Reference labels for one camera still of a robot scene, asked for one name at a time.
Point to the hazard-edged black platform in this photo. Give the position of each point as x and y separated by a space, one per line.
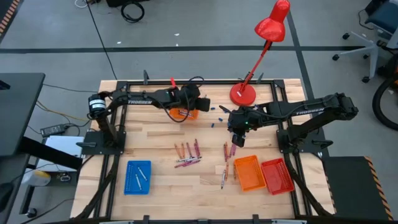
348 186

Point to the red ribbon tag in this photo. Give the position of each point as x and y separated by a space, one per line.
173 82

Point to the black aluminium rig frame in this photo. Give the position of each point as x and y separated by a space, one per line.
217 82

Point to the black desk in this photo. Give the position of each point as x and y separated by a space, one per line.
18 109

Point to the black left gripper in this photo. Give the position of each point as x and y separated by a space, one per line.
189 96

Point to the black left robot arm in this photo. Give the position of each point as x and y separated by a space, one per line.
140 100

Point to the hazard-striped black floor mat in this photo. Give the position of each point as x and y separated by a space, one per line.
7 15

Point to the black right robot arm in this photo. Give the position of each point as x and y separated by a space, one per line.
311 110

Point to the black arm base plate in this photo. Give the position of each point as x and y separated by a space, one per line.
321 143
87 148

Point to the black power adapter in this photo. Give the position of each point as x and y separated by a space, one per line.
54 130

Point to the white-based blue office chair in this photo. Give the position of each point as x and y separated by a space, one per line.
373 49

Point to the red plastic basket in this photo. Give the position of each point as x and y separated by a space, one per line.
276 177

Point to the white and yellow device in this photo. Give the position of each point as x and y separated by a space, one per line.
35 178

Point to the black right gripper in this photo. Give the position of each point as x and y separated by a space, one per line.
244 119

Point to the orange plastic basket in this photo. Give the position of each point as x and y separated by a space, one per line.
250 174
174 115

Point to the red desk lamp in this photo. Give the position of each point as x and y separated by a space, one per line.
242 95

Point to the blue plastic basket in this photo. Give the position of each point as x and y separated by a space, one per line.
132 168

